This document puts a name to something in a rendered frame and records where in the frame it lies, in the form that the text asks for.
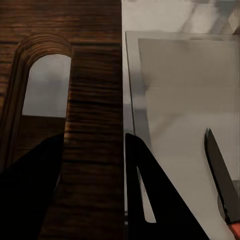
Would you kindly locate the drop in sink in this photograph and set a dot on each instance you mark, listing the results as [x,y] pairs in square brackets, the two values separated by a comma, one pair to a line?
[182,85]

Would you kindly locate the parer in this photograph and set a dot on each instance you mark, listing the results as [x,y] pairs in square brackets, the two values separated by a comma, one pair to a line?
[227,188]

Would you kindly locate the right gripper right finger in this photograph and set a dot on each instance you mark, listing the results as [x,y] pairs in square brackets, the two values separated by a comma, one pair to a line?
[174,220]

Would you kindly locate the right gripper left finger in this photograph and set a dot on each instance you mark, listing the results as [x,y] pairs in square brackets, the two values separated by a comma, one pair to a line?
[26,189]

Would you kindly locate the cutting board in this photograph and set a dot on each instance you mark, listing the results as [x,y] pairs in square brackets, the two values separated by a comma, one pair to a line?
[88,202]

